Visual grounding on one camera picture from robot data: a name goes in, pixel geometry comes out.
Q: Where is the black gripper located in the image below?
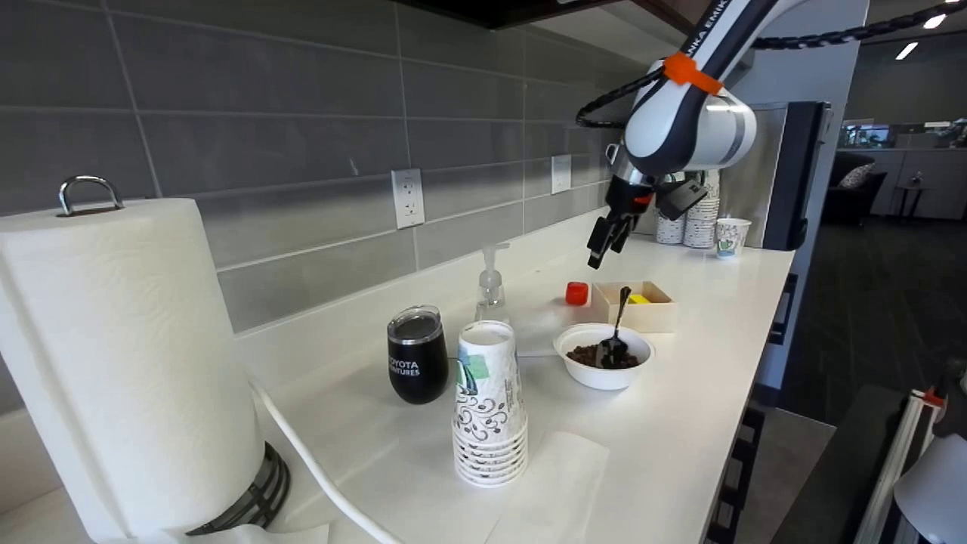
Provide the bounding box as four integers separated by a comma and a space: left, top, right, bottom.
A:
583, 179, 659, 273

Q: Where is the wooden box with red label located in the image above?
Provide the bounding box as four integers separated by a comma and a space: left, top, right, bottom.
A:
589, 277, 680, 336

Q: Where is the white container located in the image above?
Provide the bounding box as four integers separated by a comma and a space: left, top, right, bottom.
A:
654, 214, 690, 247
683, 193, 723, 254

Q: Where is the metal spoon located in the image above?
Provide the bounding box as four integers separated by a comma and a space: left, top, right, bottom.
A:
595, 283, 639, 368

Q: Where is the brown food in bowl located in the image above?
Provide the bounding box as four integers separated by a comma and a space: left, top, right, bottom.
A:
563, 342, 644, 372

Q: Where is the single printed paper cup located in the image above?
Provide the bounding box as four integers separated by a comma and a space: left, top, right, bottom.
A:
709, 214, 755, 261

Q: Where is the clear soap dispenser bottle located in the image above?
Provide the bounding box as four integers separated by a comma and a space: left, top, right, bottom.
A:
473, 242, 514, 327

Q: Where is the white bowl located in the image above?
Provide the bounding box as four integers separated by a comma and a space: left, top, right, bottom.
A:
553, 320, 655, 397

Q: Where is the tall black panel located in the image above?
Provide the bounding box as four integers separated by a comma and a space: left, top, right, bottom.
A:
758, 98, 830, 254

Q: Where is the printed paper cup stack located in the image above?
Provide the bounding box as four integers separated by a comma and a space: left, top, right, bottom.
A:
450, 317, 532, 493

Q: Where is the black tumbler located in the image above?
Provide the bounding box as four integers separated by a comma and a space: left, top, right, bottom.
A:
385, 301, 454, 408

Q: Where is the black chair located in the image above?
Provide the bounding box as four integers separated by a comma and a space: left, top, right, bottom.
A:
825, 161, 884, 231

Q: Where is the background white counter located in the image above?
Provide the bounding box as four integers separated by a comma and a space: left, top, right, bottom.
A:
869, 147, 967, 227

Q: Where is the white pole with red band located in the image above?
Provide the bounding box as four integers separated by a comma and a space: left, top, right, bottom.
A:
851, 387, 951, 544

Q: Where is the white dome shaped object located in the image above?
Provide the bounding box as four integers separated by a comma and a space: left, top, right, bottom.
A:
888, 432, 967, 544

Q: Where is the metal paper towel holder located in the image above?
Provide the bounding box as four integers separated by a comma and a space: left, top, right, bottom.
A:
56, 170, 296, 538

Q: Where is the white paper towel roll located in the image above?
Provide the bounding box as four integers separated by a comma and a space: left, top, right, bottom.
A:
0, 193, 272, 544

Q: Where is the white double wall outlet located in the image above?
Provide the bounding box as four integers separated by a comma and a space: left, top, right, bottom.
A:
548, 152, 579, 197

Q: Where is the white single wall outlet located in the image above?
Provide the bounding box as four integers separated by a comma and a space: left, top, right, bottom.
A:
390, 167, 430, 234

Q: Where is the black corrugated cable conduit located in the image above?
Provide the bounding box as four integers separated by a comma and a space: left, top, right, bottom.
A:
570, 0, 967, 131

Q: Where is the white power cable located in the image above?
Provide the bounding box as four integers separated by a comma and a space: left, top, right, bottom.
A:
247, 385, 407, 544

